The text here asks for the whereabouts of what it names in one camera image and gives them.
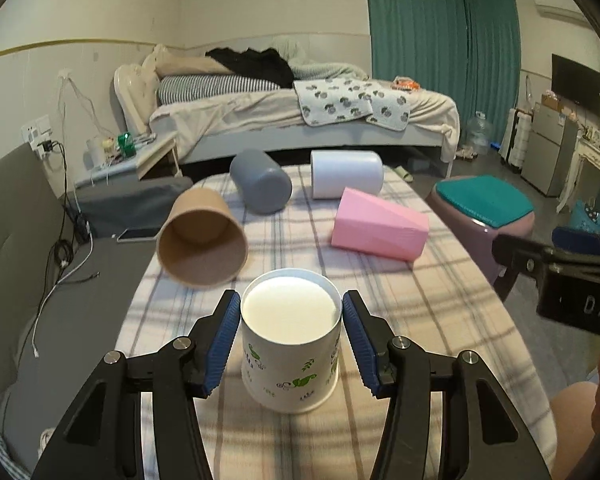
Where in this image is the checked tablecloth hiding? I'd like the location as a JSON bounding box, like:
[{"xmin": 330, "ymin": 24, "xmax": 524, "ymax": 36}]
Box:
[{"xmin": 111, "ymin": 164, "xmax": 556, "ymax": 480}]

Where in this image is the grey cup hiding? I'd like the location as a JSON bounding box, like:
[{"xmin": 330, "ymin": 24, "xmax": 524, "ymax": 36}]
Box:
[{"xmin": 230, "ymin": 148, "xmax": 293, "ymax": 214}]

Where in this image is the white cup with green print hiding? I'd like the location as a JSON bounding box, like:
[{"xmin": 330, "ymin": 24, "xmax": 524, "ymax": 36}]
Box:
[{"xmin": 239, "ymin": 268, "xmax": 342, "ymax": 414}]

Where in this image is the beige pillow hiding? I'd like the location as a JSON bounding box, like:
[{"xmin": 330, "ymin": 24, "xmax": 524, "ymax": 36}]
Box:
[{"xmin": 141, "ymin": 44, "xmax": 231, "ymax": 81}]

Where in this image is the bed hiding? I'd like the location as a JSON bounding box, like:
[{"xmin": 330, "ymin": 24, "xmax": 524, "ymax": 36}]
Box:
[{"xmin": 114, "ymin": 34, "xmax": 461, "ymax": 178}]

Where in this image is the brown paper cup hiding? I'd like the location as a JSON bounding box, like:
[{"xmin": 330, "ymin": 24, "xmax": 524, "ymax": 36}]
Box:
[{"xmin": 156, "ymin": 188, "xmax": 248, "ymax": 289}]

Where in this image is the grey sofa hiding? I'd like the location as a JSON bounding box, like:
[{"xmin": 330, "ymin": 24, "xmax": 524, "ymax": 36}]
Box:
[{"xmin": 0, "ymin": 141, "xmax": 196, "ymax": 466}]

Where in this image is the patterned blanket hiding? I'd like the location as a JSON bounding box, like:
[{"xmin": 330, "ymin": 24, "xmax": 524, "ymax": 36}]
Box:
[{"xmin": 293, "ymin": 79, "xmax": 412, "ymax": 132}]

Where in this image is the white charging cable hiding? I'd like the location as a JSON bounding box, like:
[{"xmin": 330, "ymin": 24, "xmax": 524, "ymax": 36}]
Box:
[{"xmin": 30, "ymin": 233, "xmax": 126, "ymax": 359}]

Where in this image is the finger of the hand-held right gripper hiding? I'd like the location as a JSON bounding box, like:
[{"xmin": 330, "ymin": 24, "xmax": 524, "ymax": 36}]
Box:
[{"xmin": 551, "ymin": 226, "xmax": 600, "ymax": 256}]

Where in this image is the small grey fridge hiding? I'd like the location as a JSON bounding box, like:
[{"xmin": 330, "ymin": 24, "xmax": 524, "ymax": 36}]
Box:
[{"xmin": 520, "ymin": 108, "xmax": 581, "ymax": 198}]

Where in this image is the smartphone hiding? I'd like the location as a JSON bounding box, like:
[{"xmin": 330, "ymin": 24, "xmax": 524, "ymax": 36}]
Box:
[{"xmin": 116, "ymin": 227, "xmax": 162, "ymax": 243}]

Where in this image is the pink faceted cup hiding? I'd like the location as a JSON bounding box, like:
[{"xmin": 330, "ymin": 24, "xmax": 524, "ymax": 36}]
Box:
[{"xmin": 330, "ymin": 187, "xmax": 429, "ymax": 262}]

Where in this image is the plain white cup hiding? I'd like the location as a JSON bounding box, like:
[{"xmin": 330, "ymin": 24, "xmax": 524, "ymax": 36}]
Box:
[{"xmin": 310, "ymin": 149, "xmax": 384, "ymax": 200}]

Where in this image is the large water bottle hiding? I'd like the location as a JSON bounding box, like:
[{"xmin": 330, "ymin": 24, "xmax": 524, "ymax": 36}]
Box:
[{"xmin": 465, "ymin": 112, "xmax": 491, "ymax": 157}]

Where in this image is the blue basket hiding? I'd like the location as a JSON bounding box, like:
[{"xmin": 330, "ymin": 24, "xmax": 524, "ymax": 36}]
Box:
[{"xmin": 570, "ymin": 199, "xmax": 600, "ymax": 235}]

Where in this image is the wall power socket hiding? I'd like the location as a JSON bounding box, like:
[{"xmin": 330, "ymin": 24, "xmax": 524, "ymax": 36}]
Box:
[{"xmin": 21, "ymin": 115, "xmax": 55, "ymax": 158}]

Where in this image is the black cable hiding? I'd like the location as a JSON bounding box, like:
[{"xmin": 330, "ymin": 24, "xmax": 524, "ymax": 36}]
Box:
[{"xmin": 39, "ymin": 141, "xmax": 101, "ymax": 331}]

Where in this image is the purple stool with teal cushion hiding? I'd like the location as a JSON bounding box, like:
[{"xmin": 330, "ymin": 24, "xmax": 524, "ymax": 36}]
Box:
[{"xmin": 426, "ymin": 175, "xmax": 535, "ymax": 301}]

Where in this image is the air conditioner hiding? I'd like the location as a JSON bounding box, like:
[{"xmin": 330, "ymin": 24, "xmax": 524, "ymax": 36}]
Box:
[{"xmin": 531, "ymin": 0, "xmax": 588, "ymax": 23}]

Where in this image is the television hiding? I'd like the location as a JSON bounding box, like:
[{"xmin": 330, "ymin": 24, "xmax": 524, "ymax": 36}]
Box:
[{"xmin": 551, "ymin": 53, "xmax": 600, "ymax": 124}]

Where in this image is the bedside table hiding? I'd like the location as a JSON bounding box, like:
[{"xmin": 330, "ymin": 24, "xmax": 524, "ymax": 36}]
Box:
[{"xmin": 75, "ymin": 132, "xmax": 182, "ymax": 187}]

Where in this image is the black clothing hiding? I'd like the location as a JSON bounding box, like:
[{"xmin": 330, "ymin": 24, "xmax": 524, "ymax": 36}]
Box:
[{"xmin": 205, "ymin": 48, "xmax": 295, "ymax": 89}]

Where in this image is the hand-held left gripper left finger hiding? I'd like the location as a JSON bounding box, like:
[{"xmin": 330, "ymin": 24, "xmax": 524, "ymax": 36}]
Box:
[{"xmin": 31, "ymin": 289, "xmax": 242, "ymax": 480}]

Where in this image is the person's leg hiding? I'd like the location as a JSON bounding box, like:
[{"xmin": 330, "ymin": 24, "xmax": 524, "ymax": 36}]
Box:
[{"xmin": 550, "ymin": 381, "xmax": 600, "ymax": 480}]

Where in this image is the striped pillow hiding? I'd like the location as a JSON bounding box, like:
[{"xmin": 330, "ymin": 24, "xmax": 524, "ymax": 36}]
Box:
[{"xmin": 158, "ymin": 74, "xmax": 281, "ymax": 107}]

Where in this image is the teal curtain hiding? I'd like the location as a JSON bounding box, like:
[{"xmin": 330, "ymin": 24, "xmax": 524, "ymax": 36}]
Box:
[{"xmin": 363, "ymin": 0, "xmax": 523, "ymax": 154}]

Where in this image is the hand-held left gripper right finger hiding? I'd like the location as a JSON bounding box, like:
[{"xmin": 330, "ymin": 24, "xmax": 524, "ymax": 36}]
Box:
[{"xmin": 342, "ymin": 290, "xmax": 552, "ymax": 480}]

